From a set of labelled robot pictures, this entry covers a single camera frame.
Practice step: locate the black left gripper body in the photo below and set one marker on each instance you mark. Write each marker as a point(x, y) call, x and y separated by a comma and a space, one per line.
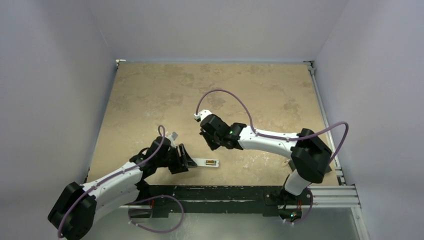
point(175, 162)

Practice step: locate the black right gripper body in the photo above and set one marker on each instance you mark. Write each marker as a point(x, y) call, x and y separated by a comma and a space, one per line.
point(208, 133)

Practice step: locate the white air conditioner remote control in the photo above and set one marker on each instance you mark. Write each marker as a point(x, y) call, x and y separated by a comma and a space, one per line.
point(200, 162)

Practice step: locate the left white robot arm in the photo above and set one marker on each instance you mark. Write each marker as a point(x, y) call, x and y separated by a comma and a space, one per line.
point(81, 205)

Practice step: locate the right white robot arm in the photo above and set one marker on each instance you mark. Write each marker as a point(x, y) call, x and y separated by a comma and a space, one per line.
point(309, 154)

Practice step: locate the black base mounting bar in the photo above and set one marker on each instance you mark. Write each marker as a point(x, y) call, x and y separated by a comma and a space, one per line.
point(207, 199)

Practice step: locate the black foam pad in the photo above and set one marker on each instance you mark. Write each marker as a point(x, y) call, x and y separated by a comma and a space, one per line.
point(293, 167)

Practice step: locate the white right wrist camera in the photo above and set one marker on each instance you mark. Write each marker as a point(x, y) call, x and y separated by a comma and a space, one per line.
point(202, 114)

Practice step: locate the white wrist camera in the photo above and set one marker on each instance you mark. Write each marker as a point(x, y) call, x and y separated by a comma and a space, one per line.
point(172, 138)
point(202, 114)

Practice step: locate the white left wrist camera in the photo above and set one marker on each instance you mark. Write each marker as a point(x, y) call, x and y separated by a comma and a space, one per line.
point(172, 138)

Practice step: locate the aluminium frame rail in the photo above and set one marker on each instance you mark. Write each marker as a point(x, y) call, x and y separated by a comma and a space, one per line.
point(337, 167)

